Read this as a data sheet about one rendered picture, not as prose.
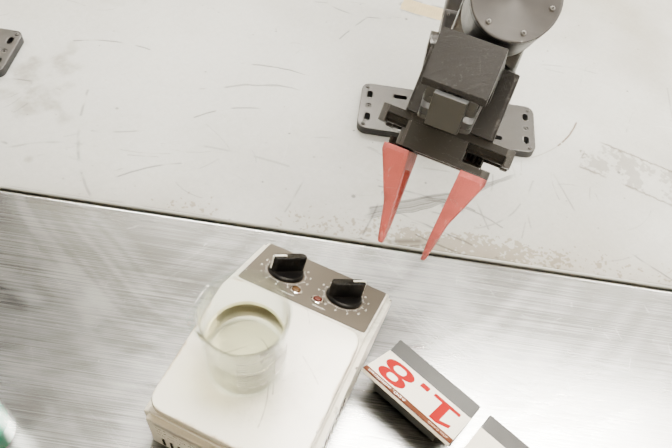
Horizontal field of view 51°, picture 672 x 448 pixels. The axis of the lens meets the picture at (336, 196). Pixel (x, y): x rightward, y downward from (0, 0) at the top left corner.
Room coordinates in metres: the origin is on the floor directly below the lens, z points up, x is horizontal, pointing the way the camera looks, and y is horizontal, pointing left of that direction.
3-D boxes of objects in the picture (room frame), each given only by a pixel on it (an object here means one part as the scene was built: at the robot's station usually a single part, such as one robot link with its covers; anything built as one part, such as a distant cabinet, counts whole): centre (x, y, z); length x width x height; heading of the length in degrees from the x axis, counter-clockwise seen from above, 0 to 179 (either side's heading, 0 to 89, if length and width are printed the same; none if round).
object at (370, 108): (0.56, -0.11, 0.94); 0.20 x 0.07 x 0.08; 89
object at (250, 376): (0.21, 0.05, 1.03); 0.07 x 0.06 x 0.08; 112
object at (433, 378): (0.23, -0.09, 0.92); 0.09 x 0.06 x 0.04; 54
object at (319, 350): (0.20, 0.04, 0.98); 0.12 x 0.12 x 0.01; 71
